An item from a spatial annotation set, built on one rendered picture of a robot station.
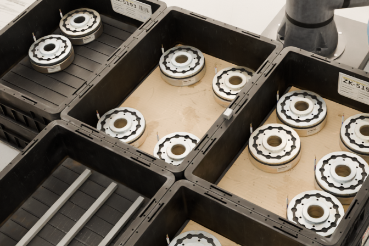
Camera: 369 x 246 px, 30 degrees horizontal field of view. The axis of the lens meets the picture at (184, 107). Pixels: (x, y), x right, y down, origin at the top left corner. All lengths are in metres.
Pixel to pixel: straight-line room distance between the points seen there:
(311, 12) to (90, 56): 0.53
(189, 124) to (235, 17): 0.53
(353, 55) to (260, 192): 0.53
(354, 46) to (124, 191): 0.71
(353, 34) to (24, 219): 0.92
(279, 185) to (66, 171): 0.43
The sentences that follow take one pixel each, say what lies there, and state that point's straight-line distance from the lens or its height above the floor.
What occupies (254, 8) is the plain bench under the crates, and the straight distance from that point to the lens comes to 1.93.
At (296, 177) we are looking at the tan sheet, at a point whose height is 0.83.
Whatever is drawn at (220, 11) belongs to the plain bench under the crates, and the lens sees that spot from 1.92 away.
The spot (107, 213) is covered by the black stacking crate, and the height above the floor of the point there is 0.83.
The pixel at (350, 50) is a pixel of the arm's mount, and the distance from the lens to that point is 1.73.
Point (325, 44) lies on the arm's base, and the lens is 1.68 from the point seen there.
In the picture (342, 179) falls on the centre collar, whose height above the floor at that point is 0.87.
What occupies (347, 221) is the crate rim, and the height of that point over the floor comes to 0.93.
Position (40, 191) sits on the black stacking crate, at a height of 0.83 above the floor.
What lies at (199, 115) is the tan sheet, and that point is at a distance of 1.47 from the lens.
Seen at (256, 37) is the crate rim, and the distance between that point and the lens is 1.49.
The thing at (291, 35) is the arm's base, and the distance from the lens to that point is 1.67.
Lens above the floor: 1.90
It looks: 46 degrees down
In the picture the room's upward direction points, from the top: 9 degrees counter-clockwise
